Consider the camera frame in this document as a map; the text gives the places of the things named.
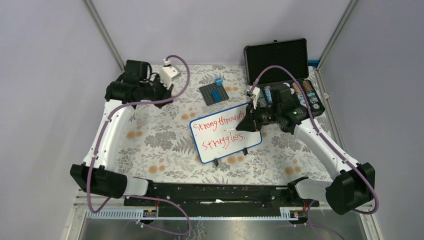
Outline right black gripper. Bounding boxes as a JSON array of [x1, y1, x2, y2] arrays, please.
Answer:
[[236, 100, 281, 133]]

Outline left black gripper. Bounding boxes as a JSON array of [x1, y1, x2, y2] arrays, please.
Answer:
[[139, 73, 174, 109]]

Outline blue framed whiteboard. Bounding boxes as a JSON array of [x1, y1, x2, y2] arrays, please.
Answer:
[[189, 103, 263, 164]]

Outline black poker chip case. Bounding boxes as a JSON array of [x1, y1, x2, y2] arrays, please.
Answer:
[[243, 38, 325, 117]]

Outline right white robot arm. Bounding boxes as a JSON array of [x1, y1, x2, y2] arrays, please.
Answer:
[[236, 87, 380, 215]]

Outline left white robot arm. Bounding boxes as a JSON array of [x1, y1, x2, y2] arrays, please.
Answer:
[[70, 59, 180, 206]]

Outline blue lego brick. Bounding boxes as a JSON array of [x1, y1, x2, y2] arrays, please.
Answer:
[[215, 77, 223, 87]]

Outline grey lego baseplate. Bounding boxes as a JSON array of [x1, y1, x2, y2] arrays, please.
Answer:
[[199, 83, 230, 106]]

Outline floral table mat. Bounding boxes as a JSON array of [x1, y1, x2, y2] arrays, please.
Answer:
[[115, 65, 331, 185]]

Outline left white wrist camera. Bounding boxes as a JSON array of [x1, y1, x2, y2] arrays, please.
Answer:
[[158, 59, 181, 90]]

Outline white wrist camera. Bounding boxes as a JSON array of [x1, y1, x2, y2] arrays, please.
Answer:
[[158, 59, 181, 90], [246, 85, 261, 109]]

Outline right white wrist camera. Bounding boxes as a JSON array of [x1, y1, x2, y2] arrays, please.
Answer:
[[246, 85, 261, 109]]

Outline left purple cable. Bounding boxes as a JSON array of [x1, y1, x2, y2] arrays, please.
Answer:
[[86, 54, 193, 236]]

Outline blue corner bracket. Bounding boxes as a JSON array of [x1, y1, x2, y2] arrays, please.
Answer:
[[308, 60, 320, 68]]

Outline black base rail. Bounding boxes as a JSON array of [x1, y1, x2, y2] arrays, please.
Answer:
[[124, 182, 319, 218]]

